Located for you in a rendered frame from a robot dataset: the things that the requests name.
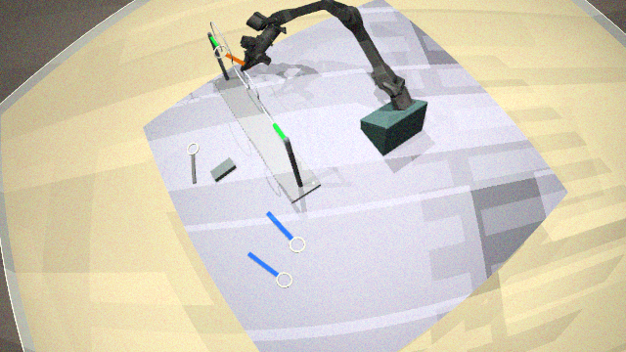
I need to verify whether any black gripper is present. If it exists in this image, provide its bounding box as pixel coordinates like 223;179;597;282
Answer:
240;33;274;71

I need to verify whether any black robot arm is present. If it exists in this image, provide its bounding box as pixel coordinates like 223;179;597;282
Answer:
240;0;416;110

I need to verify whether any orange handle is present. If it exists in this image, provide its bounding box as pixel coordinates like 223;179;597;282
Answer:
213;45;245;66

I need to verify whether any blue handle with white loop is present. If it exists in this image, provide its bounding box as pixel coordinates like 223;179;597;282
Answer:
266;211;306;252
247;252;292;287

